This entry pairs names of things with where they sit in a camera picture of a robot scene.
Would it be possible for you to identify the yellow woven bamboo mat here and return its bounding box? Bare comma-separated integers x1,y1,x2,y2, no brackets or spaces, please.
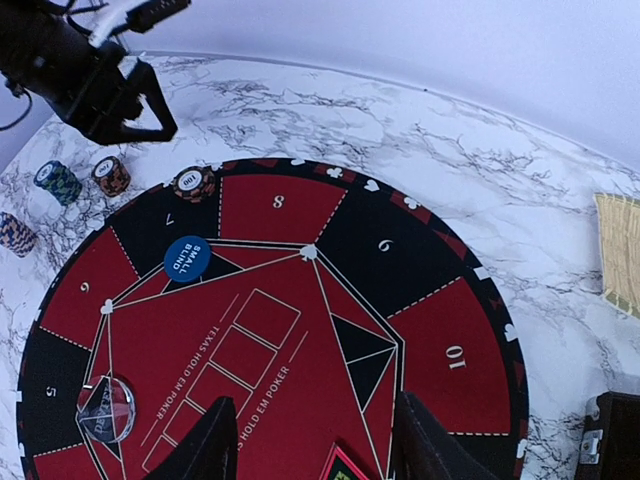
594,193,639,318

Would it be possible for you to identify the red brown poker chip stack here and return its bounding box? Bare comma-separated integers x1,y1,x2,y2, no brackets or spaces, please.
91,156,131,197

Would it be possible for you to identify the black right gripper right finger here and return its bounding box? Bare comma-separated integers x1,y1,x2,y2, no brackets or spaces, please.
392,392,496,479

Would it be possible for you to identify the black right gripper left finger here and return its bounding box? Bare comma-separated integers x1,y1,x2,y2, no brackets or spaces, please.
145,396,238,480

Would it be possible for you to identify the green poker chip stack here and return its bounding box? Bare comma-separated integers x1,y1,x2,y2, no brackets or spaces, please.
33,160,82,206

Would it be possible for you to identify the triangular all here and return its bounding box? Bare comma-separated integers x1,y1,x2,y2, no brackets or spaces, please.
319,443,368,480

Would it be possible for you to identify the blue small blind button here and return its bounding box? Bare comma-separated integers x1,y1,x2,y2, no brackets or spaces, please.
163,235,212,283

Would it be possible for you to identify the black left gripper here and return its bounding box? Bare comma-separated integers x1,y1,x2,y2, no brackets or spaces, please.
1,1,175,145

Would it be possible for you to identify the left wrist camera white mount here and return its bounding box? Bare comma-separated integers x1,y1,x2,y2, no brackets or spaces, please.
87,0,194,49

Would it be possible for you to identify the black poker set case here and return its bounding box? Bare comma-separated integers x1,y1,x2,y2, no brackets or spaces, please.
575,392,639,480

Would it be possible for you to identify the white black poker chip stack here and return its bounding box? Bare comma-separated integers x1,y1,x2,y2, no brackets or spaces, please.
0,211,37,258

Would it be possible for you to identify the round red black poker mat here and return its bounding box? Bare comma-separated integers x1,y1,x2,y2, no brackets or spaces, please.
16,159,528,479

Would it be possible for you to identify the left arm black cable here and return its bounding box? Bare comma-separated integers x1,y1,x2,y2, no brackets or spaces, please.
0,79,34,132

